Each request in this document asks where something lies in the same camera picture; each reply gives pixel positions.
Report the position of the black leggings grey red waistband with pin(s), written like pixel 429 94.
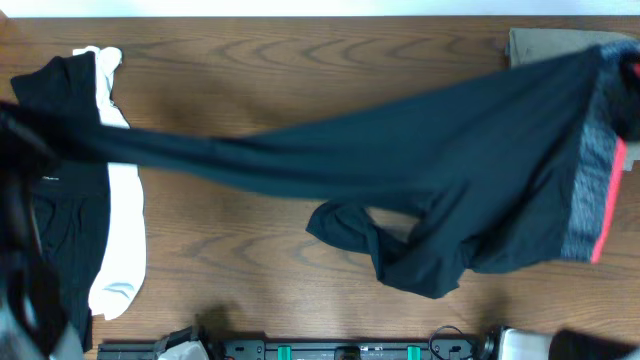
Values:
pixel 492 175

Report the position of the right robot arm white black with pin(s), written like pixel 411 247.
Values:
pixel 506 343

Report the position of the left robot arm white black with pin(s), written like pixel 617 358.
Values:
pixel 34 324

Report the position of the folded khaki trousers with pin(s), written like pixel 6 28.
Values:
pixel 531 45

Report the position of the black garment with white logo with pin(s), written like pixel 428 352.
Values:
pixel 72 203

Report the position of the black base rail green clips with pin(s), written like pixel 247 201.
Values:
pixel 446 343

